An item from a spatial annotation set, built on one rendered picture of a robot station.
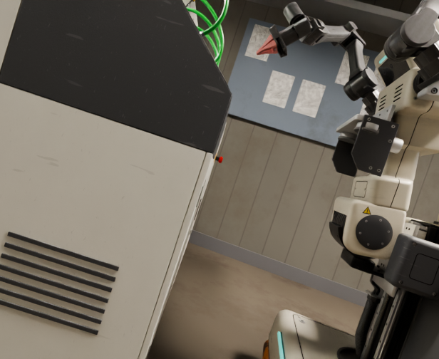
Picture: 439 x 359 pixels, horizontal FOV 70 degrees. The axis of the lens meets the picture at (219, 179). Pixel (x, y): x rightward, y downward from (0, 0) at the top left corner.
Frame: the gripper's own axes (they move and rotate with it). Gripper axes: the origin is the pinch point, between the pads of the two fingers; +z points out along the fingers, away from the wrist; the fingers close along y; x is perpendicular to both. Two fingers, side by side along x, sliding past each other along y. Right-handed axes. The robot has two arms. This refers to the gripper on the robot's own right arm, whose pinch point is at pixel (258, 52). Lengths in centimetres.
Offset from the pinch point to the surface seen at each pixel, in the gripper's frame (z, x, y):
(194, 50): 16.8, 40.0, -11.0
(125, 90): 37, 44, -13
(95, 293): 67, 40, -57
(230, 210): 73, -172, -37
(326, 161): -23, -181, -31
